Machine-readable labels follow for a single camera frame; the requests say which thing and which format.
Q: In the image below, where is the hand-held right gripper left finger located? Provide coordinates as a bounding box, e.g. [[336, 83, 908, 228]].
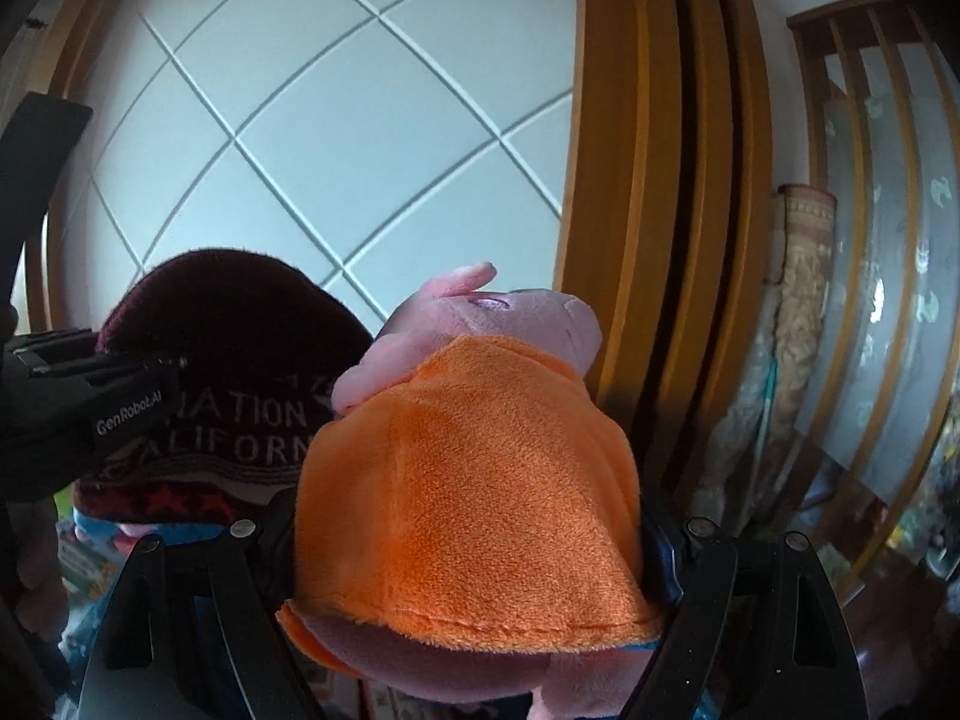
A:
[[79, 491, 323, 720]]

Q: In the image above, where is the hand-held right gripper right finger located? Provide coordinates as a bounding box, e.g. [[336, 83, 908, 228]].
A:
[[622, 495, 863, 720]]

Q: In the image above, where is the maroon knit beanie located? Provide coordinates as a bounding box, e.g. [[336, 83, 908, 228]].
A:
[[73, 247, 376, 533]]

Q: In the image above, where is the pig plush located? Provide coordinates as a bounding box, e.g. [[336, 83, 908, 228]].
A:
[[276, 262, 668, 720]]

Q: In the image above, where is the person's left hand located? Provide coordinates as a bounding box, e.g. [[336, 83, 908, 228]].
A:
[[13, 499, 70, 640]]

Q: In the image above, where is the rolled beige carpet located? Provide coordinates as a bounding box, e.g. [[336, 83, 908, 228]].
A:
[[757, 184, 837, 436]]

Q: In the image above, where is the printed plastic sheet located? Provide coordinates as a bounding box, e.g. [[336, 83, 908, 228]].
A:
[[821, 45, 960, 503]]

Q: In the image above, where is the wooden door frame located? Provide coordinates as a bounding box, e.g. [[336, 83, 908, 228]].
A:
[[555, 0, 773, 458]]

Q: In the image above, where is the wooden slatted frame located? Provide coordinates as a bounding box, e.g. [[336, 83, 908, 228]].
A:
[[787, 0, 960, 601]]

